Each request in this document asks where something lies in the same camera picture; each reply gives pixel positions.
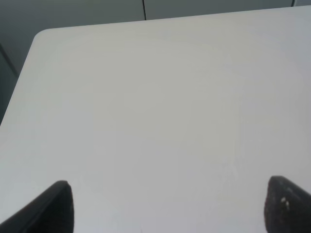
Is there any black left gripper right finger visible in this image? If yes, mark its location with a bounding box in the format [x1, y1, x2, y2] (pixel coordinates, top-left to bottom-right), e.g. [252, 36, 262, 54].
[264, 176, 311, 233]

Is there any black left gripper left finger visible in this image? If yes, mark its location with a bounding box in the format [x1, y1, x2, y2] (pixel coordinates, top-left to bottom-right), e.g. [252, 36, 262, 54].
[0, 181, 74, 233]

